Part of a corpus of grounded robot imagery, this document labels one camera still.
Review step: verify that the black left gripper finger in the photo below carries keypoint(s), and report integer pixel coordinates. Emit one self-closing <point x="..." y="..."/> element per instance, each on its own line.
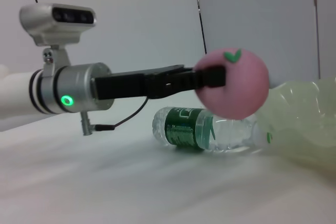
<point x="212" y="77"/>

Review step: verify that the pink toy peach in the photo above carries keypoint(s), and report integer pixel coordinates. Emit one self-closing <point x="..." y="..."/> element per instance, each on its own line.
<point x="236" y="87"/>

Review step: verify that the translucent green fruit plate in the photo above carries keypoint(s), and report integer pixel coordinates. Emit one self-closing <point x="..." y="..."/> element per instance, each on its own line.
<point x="302" y="124"/>

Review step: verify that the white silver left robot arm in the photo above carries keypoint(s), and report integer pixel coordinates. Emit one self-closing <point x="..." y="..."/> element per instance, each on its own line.
<point x="78" y="87"/>

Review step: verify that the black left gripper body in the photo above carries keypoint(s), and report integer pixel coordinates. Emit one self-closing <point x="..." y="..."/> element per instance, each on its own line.
<point x="123" y="85"/>

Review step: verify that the clear green-label water bottle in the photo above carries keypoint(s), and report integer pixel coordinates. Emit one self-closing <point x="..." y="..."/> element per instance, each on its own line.
<point x="183" y="129"/>

